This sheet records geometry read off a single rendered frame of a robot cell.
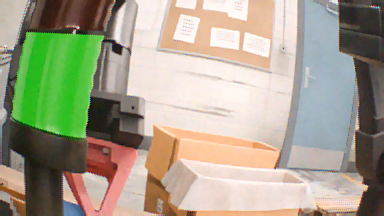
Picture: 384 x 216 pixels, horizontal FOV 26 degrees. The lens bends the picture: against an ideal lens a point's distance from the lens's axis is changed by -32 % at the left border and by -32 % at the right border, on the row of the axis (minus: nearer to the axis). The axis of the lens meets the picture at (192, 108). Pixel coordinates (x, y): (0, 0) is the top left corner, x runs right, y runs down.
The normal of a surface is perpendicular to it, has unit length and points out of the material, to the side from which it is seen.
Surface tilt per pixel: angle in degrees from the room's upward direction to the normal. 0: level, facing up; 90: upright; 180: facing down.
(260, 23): 90
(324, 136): 90
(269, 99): 90
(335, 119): 90
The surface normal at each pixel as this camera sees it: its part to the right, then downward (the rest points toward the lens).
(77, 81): 0.71, -0.08
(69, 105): 0.62, 0.40
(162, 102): 0.12, 0.08
